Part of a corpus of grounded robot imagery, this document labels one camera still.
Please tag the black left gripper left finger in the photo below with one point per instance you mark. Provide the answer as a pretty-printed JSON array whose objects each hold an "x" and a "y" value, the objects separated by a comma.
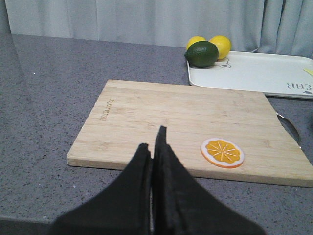
[{"x": 122, "y": 208}]

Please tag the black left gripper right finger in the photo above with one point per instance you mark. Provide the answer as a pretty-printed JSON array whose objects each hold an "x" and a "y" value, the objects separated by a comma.
[{"x": 181, "y": 206}]

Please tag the white serving tray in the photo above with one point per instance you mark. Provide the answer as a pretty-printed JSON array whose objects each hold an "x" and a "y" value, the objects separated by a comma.
[{"x": 273, "y": 74}]

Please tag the orange slice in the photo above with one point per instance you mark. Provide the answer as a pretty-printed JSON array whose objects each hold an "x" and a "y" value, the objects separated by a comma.
[{"x": 222, "y": 153}]

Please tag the wooden cutting board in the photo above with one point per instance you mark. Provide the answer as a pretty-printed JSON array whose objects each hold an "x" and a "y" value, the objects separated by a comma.
[{"x": 129, "y": 113}]

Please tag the green lime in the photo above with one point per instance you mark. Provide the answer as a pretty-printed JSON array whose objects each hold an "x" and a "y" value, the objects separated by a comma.
[{"x": 202, "y": 54}]

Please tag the yellow lemon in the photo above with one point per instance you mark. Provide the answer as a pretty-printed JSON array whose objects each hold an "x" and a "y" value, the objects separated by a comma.
[
  {"x": 223, "y": 45},
  {"x": 193, "y": 40}
]

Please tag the pale green slices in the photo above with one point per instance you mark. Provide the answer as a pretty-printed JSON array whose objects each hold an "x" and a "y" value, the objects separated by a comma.
[{"x": 310, "y": 72}]

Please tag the white curtain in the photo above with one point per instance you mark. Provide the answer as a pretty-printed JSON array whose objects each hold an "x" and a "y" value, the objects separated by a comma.
[{"x": 265, "y": 26}]

